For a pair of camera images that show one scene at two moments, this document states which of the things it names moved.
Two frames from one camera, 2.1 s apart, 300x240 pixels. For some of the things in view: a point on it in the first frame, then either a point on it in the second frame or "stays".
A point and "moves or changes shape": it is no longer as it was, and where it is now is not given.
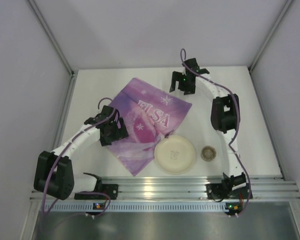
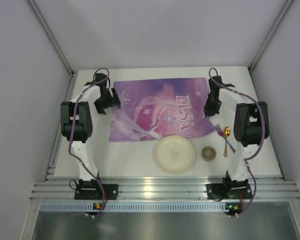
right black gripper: x=180 y=81 to x=212 y=105
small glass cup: x=208 y=153 stays
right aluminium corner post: x=285 y=8 stays
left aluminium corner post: x=43 y=22 stays
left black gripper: x=116 y=133 to x=108 y=101
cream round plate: x=174 y=154 stays
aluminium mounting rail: x=186 y=188 stays
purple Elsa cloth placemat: x=149 y=113 moves or changes shape
